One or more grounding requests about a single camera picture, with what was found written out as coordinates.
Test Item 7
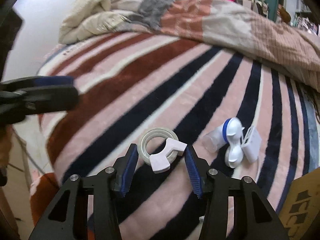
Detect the clear tape roll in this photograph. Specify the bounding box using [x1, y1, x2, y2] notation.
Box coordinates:
[137, 127, 178, 166]

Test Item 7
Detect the white small charger box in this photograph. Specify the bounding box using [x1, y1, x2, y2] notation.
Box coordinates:
[241, 126, 261, 163]

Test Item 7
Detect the striped plush blanket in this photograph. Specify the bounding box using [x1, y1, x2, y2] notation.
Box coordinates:
[30, 29, 320, 240]

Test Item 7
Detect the cream fluffy blanket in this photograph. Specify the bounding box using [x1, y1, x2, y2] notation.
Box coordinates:
[59, 0, 131, 44]

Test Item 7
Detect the brown cardboard box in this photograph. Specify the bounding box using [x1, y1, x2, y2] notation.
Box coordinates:
[279, 168, 320, 240]

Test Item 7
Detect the pink grey patchwork quilt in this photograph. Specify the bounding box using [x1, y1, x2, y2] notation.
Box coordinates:
[111, 0, 319, 89]

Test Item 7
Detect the brown plush toy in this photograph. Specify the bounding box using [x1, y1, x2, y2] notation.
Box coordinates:
[278, 4, 291, 24]

